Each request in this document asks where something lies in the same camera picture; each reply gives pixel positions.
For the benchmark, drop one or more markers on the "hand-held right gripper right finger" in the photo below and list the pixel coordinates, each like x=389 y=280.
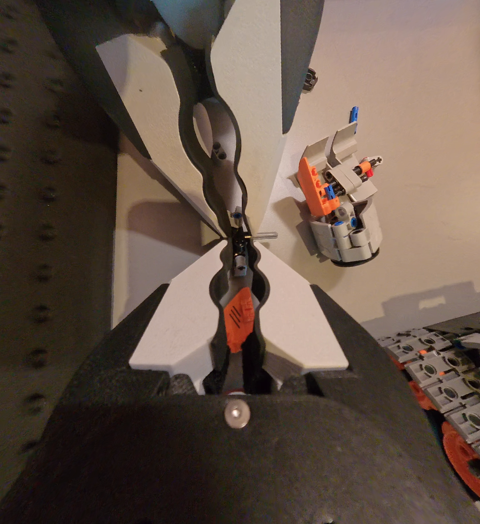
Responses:
x=301 y=327

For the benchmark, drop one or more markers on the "blue toy pin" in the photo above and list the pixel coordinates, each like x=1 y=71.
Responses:
x=353 y=118

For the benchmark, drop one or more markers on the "small black grey toy assembly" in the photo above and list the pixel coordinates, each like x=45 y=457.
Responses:
x=240 y=241

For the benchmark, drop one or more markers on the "dark round toy piece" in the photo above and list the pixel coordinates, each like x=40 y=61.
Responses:
x=311 y=80

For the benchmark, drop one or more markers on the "grey orange tracked toy robot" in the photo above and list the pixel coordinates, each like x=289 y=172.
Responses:
x=461 y=376

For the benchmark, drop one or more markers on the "orange toy panel piece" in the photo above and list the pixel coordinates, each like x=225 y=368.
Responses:
x=238 y=319

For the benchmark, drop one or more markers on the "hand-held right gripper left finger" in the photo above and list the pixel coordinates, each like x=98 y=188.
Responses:
x=174 y=327

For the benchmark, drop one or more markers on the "dark dotted mat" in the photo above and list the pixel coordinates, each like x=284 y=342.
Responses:
x=39 y=204

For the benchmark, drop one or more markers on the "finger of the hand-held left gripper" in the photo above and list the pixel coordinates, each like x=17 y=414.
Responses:
x=256 y=82
x=141 y=90

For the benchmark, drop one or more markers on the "grey orange toy sub-assembly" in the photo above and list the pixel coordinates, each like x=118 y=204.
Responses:
x=346 y=241

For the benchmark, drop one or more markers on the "grey two-hole toy connector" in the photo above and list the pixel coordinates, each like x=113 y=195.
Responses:
x=220 y=152

